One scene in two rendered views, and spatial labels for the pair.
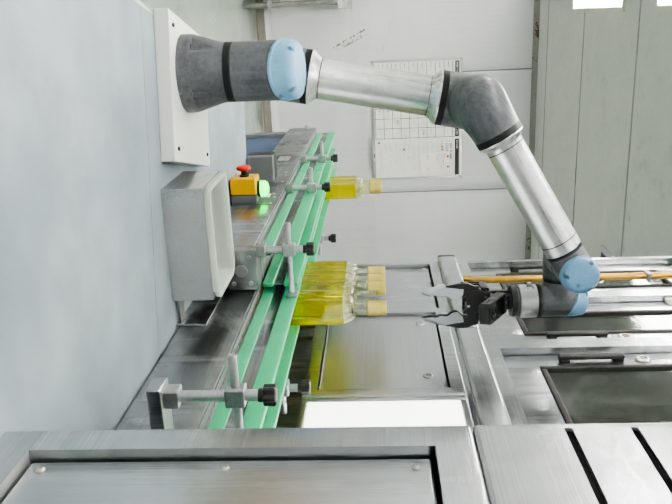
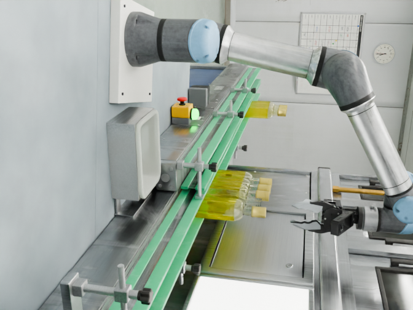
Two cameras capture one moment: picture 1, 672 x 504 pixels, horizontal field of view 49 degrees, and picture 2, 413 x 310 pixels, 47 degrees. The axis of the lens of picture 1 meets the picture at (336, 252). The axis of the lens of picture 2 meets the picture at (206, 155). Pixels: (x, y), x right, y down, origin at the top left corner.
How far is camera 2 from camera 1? 0.21 m
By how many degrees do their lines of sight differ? 8
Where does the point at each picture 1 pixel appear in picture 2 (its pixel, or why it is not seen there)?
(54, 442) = not seen: outside the picture
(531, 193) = (377, 146)
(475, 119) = (338, 88)
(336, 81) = (241, 50)
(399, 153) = not seen: hidden behind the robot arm
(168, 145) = (114, 91)
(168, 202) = (111, 131)
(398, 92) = (286, 61)
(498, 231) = not seen: hidden behind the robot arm
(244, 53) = (173, 28)
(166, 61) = (117, 32)
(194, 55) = (137, 28)
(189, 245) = (124, 162)
